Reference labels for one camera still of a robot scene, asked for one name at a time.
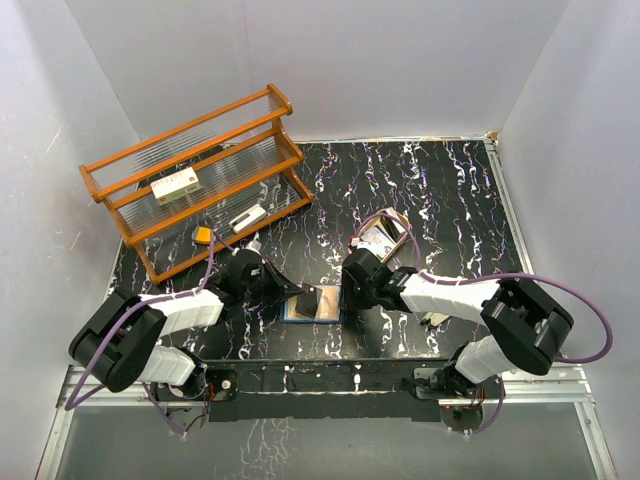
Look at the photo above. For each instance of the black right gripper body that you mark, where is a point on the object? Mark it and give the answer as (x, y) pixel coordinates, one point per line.
(358, 297)

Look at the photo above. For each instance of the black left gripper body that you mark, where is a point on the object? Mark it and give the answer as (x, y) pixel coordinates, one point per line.
(253, 291)

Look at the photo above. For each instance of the black credit card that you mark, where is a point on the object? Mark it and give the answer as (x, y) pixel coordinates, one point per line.
(307, 302)

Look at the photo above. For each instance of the blue leather card holder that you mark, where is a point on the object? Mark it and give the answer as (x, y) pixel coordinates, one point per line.
(289, 315)

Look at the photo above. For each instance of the gold VIP credit card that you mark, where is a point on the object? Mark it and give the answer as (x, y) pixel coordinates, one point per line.
(328, 304)

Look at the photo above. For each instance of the stack of credit cards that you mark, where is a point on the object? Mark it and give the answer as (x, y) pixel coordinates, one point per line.
(382, 235)

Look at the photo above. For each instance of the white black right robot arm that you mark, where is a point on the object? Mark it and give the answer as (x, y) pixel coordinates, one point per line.
(527, 326)

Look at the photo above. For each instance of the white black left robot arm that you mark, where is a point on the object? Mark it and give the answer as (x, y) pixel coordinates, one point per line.
(119, 343)

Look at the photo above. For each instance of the beige oval card tray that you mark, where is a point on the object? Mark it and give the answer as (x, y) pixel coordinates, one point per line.
(387, 232)

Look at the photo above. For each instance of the orange yellow small object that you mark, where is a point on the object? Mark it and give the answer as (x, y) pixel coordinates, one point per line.
(202, 235)

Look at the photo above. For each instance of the white black small device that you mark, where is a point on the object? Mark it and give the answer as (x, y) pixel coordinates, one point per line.
(249, 217)

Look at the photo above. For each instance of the orange wooden shelf rack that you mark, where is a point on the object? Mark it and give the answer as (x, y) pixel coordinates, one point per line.
(241, 154)

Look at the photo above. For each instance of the white red small box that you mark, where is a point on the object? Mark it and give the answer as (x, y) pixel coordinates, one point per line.
(175, 186)

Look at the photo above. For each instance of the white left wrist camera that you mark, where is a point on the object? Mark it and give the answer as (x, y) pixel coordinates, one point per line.
(254, 246)

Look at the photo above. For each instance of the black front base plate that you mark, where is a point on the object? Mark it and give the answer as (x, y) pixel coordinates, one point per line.
(334, 389)

